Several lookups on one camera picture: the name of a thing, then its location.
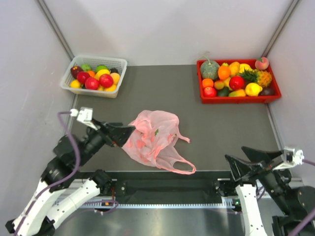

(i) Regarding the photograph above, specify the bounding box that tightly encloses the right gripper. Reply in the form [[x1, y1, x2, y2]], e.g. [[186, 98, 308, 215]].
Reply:
[[225, 144, 293, 212]]

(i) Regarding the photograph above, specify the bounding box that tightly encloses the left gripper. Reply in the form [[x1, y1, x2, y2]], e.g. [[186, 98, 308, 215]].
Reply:
[[77, 117, 136, 166]]

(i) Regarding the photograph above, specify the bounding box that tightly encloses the pink plastic bag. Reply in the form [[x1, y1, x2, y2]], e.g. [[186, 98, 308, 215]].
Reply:
[[122, 110, 196, 175]]

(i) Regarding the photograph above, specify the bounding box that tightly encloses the orange fruit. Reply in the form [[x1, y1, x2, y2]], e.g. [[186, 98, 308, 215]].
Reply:
[[218, 65, 231, 80]]

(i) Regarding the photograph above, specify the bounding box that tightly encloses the yellow mango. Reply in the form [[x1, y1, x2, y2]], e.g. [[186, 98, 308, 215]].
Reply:
[[228, 61, 240, 77]]

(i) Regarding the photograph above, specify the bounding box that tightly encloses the pink peach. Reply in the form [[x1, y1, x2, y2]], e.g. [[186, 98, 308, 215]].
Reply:
[[254, 57, 269, 70]]

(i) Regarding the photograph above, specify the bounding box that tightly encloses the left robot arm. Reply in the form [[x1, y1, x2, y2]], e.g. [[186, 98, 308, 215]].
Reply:
[[5, 119, 135, 236]]

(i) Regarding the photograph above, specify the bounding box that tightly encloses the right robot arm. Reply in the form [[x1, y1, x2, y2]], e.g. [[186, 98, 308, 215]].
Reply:
[[223, 147, 315, 236]]

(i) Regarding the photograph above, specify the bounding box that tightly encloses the dark passion fruit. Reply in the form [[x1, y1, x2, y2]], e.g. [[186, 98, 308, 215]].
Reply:
[[259, 88, 275, 96]]

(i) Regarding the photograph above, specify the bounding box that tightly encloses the dark red fruit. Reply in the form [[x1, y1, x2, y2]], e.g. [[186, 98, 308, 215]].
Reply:
[[70, 65, 83, 79]]

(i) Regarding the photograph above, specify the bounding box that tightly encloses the red apple in basket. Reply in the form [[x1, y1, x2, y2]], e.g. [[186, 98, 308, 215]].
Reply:
[[99, 74, 114, 88]]

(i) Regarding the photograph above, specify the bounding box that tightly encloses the red apple front basket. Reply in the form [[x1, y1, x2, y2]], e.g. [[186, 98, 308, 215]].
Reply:
[[85, 77, 99, 90]]

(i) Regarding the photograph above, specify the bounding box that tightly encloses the red apple basket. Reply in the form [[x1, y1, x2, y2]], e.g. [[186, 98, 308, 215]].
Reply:
[[76, 71, 90, 85], [85, 77, 99, 90]]

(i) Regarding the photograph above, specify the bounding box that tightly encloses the red plastic crate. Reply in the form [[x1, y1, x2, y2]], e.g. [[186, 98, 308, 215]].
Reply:
[[196, 60, 281, 104]]

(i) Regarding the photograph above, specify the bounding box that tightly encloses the yellow lemon in basket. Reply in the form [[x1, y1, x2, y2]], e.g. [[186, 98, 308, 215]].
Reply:
[[69, 80, 82, 89]]

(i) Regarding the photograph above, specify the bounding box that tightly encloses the red apple left basket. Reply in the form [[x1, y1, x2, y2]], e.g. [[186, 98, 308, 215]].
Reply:
[[76, 71, 90, 85]]

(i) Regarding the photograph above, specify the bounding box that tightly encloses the green lime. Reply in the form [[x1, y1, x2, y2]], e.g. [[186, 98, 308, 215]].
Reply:
[[95, 65, 108, 73]]

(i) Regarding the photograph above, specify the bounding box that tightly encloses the white plastic basket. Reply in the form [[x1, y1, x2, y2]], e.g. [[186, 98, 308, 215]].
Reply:
[[60, 56, 127, 98]]

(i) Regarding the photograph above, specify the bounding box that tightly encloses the mango in crate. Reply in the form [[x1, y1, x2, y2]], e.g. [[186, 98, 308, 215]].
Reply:
[[228, 89, 247, 97]]

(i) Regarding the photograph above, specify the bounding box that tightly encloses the yellow lemon in crate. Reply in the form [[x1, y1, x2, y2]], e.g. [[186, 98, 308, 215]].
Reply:
[[245, 83, 263, 96]]

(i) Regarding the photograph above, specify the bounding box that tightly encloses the avocado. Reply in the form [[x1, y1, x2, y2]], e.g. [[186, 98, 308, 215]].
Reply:
[[217, 87, 230, 97]]

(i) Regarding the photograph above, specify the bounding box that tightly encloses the red pomegranate in crate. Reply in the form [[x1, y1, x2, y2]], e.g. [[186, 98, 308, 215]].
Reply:
[[203, 87, 217, 97]]

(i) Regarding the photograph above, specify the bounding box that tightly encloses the red apple in crate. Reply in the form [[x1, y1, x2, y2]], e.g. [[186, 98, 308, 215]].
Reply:
[[229, 76, 245, 90]]

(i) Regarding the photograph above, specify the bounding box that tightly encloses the red yellow peach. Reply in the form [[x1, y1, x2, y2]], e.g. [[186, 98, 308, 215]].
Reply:
[[214, 80, 225, 90]]

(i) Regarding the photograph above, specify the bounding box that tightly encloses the pineapple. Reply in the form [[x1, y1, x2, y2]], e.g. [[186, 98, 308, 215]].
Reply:
[[239, 69, 272, 88]]

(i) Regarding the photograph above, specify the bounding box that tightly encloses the orange in crate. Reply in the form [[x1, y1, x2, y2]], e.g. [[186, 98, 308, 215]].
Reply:
[[202, 78, 214, 88]]

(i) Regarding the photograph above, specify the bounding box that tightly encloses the banana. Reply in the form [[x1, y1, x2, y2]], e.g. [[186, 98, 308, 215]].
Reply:
[[239, 63, 252, 74]]

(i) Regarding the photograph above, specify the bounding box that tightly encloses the green melon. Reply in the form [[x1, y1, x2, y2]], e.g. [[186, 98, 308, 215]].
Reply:
[[200, 60, 220, 80]]

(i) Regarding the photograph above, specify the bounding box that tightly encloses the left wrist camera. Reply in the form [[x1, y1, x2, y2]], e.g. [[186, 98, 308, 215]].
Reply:
[[70, 107, 97, 130]]

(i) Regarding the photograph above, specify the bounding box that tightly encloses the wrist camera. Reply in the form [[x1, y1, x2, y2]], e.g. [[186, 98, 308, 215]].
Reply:
[[70, 107, 97, 130], [274, 147, 305, 170]]

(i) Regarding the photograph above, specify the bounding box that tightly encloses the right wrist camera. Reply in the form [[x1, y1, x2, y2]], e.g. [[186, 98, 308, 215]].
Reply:
[[274, 147, 305, 170]]

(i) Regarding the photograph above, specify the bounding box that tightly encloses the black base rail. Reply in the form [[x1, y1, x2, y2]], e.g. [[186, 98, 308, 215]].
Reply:
[[55, 171, 237, 200]]

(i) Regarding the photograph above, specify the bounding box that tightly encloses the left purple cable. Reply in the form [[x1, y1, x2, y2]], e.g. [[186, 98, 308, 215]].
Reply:
[[13, 111, 119, 236]]

